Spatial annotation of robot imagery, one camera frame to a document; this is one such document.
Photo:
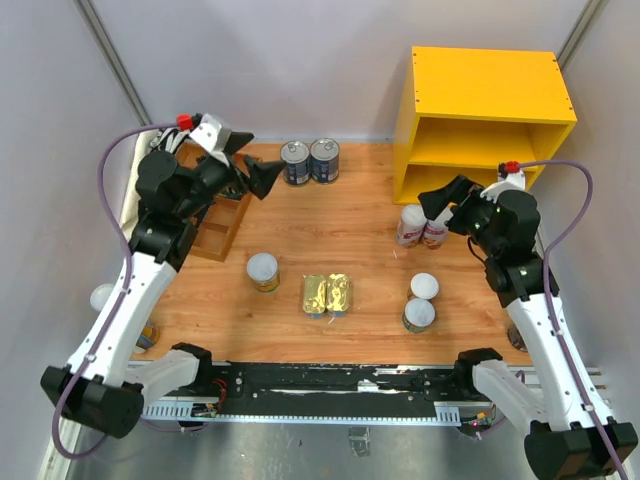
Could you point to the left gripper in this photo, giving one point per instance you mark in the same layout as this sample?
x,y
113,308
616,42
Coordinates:
x,y
262,175

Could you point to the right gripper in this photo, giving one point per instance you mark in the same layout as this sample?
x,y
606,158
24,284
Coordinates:
x,y
462,192

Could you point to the red white can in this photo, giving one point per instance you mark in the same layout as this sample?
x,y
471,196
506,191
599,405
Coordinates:
x,y
434,234
410,226

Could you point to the blue yellow can white lid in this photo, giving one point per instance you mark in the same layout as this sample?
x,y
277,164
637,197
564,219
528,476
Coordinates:
x,y
100,296

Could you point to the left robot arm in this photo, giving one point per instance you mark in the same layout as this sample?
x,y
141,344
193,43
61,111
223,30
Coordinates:
x,y
93,388

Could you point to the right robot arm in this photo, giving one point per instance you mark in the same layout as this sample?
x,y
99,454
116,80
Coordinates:
x,y
569,430

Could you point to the wooden divided tray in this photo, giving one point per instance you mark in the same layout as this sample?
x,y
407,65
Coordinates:
x,y
219,225

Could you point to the striped cloth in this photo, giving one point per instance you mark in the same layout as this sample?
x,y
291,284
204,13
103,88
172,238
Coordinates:
x,y
170,140

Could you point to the yellow shelf cabinet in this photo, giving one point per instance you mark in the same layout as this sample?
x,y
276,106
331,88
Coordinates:
x,y
464,111

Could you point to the gold rectangular tin right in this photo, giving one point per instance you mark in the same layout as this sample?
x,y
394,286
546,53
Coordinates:
x,y
338,294

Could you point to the gold rectangular tin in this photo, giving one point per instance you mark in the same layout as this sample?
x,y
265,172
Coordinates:
x,y
338,294
314,295

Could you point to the gold rectangular tin left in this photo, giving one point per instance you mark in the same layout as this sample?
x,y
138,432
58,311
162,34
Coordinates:
x,y
314,295

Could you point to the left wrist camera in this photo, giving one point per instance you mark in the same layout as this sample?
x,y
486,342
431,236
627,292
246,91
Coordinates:
x,y
207,131

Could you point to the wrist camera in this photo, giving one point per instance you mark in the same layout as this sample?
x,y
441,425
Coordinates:
x,y
207,131
510,177

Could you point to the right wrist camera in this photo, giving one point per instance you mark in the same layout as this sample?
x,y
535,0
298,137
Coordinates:
x,y
510,177

